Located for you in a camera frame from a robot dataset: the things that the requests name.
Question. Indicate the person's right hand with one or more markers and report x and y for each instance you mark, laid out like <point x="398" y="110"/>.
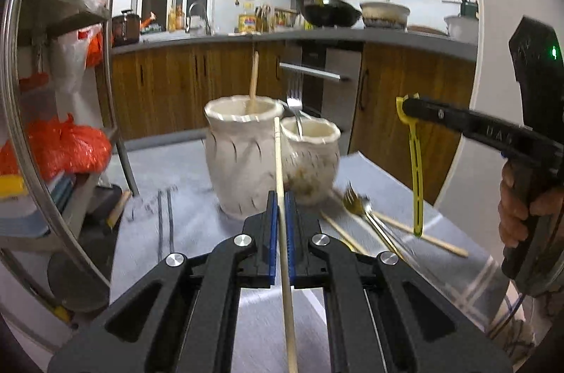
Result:
<point x="511" y="214"/>

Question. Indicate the wooden chopstick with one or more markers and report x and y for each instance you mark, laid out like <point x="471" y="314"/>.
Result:
<point x="339" y="228"/>
<point x="254" y="77"/>
<point x="440" y="245"/>
<point x="279" y="161"/>

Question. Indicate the dark red rice cooker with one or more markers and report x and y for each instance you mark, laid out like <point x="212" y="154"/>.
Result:
<point x="125" y="29"/>

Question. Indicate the amber bottles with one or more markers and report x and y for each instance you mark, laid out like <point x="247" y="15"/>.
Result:
<point x="176" y="20"/>

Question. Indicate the yellow oil bottle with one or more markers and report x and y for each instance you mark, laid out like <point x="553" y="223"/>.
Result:
<point x="247" y="22"/>

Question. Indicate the wooden kitchen cabinet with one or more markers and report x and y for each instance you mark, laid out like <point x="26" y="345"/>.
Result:
<point x="176" y="77"/>

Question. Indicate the yellow plastic piece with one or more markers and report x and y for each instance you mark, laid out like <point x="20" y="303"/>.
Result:
<point x="11" y="185"/>

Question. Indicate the chrome faucet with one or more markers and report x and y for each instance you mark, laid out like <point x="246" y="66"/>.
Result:
<point x="190" y="18"/>

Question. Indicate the grey storage box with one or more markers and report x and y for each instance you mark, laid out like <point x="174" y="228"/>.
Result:
<point x="31" y="216"/>

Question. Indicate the grey striped tablecloth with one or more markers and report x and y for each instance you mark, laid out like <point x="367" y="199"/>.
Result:
<point x="185" y="232"/>

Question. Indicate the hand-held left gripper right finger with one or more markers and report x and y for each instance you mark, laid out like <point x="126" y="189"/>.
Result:
<point x="291" y="241"/>

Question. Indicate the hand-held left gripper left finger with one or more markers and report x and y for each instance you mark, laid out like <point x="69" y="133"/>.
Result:
<point x="273" y="241"/>

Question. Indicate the white ceramic casserole pot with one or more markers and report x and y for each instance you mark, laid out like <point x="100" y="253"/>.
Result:
<point x="383" y="14"/>

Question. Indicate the silver fork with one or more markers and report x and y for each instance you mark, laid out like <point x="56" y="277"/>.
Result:
<point x="294" y="102"/>

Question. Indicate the white ceramic utensil holder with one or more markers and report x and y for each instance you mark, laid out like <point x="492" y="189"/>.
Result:
<point x="240" y="161"/>

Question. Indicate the white plastic bag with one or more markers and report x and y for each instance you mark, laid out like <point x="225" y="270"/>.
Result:
<point x="66" y="55"/>

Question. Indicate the built-in oven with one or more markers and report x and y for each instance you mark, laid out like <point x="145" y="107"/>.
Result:
<point x="339" y="64"/>

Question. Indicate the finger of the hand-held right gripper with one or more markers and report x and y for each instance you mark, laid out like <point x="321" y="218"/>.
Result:
<point x="467" y="122"/>

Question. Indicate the gold fork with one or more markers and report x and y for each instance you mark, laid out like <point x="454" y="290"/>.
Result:
<point x="352" y="196"/>

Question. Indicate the row of seasoning bottles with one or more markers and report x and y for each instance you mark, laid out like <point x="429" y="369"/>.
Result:
<point x="277" y="20"/>

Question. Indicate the black wok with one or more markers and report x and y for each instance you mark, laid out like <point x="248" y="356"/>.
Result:
<point x="328" y="14"/>

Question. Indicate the hanging orange plastic bag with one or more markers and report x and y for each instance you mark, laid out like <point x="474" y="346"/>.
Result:
<point x="93" y="44"/>

